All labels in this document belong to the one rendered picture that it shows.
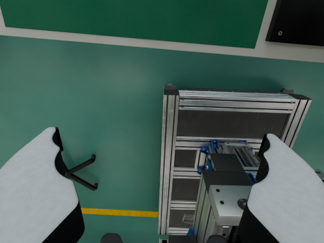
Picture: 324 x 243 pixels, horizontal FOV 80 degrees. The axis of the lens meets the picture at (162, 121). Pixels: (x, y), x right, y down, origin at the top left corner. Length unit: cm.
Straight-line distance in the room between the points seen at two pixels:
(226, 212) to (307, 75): 128
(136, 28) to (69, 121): 115
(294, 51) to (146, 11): 38
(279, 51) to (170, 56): 80
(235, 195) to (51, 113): 136
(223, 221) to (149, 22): 48
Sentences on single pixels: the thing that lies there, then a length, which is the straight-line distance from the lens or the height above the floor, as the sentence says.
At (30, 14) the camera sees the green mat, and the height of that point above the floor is 75.
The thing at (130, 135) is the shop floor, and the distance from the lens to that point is 150.
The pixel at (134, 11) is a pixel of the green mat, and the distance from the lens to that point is 52.
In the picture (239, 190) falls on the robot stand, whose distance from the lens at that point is 54.
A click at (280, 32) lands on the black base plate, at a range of 57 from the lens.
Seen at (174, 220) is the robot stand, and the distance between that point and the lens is 181.
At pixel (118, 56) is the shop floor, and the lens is 131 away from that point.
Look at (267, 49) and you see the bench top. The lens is 59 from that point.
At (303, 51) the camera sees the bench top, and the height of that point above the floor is 75.
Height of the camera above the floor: 127
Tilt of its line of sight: 63 degrees down
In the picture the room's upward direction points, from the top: 180 degrees clockwise
